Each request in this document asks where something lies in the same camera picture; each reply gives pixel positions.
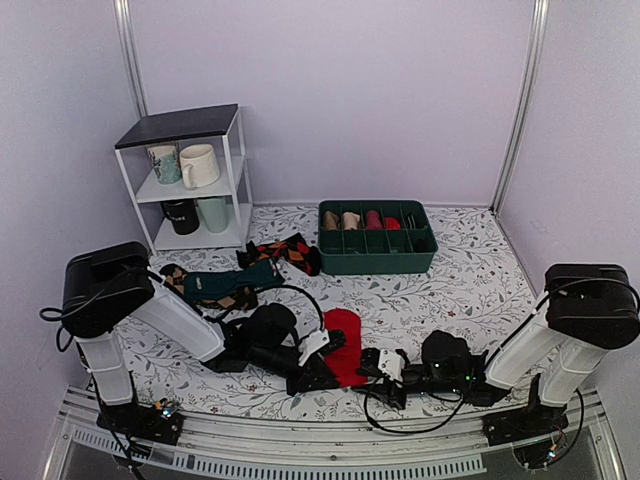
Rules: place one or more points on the beige rolled sock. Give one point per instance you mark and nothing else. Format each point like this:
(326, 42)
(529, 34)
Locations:
(351, 221)

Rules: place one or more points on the tan rolled sock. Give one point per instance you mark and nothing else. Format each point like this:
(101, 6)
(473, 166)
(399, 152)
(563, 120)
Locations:
(331, 221)

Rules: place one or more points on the brown argyle sock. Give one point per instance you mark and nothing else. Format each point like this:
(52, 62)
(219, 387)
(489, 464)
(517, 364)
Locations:
(229, 290)

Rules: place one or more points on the cream mug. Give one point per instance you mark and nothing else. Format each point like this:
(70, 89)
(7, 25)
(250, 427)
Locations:
(199, 166)

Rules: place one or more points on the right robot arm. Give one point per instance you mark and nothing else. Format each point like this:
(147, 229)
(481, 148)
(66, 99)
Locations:
(583, 312)

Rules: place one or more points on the aluminium front rail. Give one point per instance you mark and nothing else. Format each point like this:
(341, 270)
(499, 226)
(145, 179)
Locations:
(223, 447)

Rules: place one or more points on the red rolled sock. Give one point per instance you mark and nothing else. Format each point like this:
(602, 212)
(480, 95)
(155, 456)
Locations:
(392, 224)

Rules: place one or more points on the mint green mug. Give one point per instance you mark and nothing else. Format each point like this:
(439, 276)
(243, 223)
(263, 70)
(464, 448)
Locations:
(214, 213)

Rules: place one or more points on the white shelf rack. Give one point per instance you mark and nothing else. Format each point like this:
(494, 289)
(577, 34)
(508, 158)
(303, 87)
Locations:
(222, 127)

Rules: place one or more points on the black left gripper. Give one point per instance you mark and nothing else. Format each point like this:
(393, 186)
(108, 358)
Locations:
(308, 379)

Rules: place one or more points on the green divided organizer box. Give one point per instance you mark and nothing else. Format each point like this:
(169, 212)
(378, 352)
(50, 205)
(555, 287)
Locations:
(360, 252)

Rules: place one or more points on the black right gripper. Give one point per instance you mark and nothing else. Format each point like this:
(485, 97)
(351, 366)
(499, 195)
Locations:
(391, 396)

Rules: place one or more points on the right aluminium corner post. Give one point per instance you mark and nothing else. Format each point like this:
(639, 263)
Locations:
(531, 68)

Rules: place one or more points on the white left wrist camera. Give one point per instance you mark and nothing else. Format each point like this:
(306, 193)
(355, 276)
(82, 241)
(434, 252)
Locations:
(312, 344)

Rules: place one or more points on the red sock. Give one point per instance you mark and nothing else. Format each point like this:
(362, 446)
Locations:
(392, 224)
(345, 361)

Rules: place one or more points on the aluminium corner post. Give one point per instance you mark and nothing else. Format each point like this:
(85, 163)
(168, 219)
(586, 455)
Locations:
(531, 68)
(130, 57)

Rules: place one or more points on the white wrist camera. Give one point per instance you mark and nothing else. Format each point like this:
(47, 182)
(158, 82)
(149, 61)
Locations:
(391, 364)
(312, 344)

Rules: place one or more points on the black mug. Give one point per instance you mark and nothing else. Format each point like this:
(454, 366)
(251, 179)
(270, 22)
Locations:
(182, 215)

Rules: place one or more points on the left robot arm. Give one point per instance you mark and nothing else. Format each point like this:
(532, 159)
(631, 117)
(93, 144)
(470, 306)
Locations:
(104, 287)

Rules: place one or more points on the dark teal sock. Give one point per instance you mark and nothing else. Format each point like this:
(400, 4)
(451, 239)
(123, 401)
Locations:
(264, 274)

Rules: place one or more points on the floral table cloth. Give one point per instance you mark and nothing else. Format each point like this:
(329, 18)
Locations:
(474, 289)

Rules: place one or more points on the left aluminium corner post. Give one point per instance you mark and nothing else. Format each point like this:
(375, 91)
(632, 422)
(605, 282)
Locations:
(130, 57)

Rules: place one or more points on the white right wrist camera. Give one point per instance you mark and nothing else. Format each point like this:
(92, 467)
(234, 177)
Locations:
(391, 364)

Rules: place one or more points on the black orange argyle sock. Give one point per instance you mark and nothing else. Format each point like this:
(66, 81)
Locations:
(294, 250)

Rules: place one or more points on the teal patterned mug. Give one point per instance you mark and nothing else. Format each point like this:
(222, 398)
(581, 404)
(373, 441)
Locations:
(165, 163)

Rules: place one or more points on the maroon rolled sock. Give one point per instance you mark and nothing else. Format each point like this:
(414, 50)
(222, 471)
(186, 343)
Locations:
(373, 220)

